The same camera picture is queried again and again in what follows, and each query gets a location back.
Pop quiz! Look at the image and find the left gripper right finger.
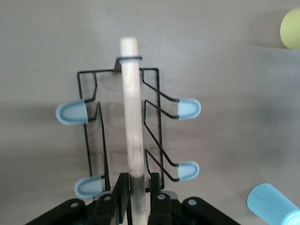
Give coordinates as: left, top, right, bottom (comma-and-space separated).
147, 172, 183, 225

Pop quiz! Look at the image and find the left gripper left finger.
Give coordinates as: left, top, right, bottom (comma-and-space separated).
88, 172, 131, 225

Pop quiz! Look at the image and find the black wire cup holder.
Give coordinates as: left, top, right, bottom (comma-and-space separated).
55, 37, 202, 225

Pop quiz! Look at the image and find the light blue plastic cup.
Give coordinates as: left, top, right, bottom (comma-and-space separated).
247, 183, 300, 225

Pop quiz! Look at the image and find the yellow plastic cup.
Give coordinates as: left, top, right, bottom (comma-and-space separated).
279, 7, 300, 50

